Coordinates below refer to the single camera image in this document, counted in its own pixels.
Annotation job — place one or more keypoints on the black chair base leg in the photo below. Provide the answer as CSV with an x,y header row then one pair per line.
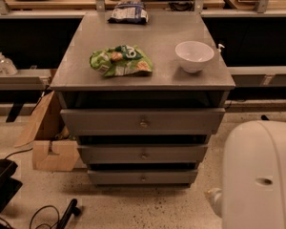
x,y
265,117

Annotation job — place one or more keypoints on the grey drawer cabinet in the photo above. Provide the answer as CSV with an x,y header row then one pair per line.
x,y
78,86

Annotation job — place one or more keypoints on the grey middle drawer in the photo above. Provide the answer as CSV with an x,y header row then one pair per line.
x,y
132,154

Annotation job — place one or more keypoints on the blue white snack bag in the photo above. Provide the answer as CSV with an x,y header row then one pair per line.
x,y
129,12

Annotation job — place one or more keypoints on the white bowl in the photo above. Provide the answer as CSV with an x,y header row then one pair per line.
x,y
193,56

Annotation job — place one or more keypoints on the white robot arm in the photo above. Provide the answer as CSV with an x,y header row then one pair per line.
x,y
253,191

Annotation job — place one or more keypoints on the clear sanitizer bottle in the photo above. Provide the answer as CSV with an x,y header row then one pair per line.
x,y
7,66

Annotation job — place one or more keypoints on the black stand leg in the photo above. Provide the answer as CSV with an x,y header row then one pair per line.
x,y
72,210

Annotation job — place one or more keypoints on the grey drawer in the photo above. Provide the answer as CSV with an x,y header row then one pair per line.
x,y
132,154
130,174
142,121

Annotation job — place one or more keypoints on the grey bottom drawer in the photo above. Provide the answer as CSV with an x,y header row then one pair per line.
x,y
130,174

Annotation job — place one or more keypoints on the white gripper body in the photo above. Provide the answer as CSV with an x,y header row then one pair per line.
x,y
215,200

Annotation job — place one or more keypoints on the cardboard box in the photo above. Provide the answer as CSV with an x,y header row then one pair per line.
x,y
46,133

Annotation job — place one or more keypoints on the green chip bag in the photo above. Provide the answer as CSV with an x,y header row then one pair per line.
x,y
121,60

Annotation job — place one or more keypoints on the grey top drawer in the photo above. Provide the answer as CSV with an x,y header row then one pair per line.
x,y
142,121

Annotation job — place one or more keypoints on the white pump dispenser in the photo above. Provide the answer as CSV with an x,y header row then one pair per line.
x,y
220,49

